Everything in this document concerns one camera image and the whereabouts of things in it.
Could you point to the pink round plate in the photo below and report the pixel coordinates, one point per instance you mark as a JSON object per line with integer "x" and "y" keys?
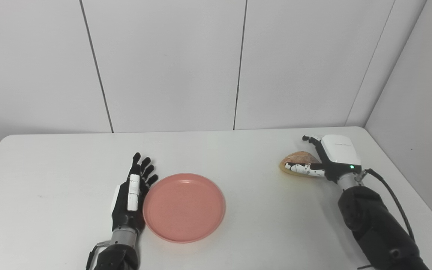
{"x": 184, "y": 208}

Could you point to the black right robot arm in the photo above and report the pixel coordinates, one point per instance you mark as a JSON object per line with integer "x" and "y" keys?
{"x": 377, "y": 225}

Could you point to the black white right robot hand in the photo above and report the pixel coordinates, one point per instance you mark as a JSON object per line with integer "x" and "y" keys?
{"x": 341, "y": 157}

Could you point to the golden crusty bread roll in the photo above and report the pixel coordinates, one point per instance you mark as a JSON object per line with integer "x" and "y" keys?
{"x": 300, "y": 157}

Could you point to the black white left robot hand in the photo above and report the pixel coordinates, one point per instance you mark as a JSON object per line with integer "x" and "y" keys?
{"x": 126, "y": 210}

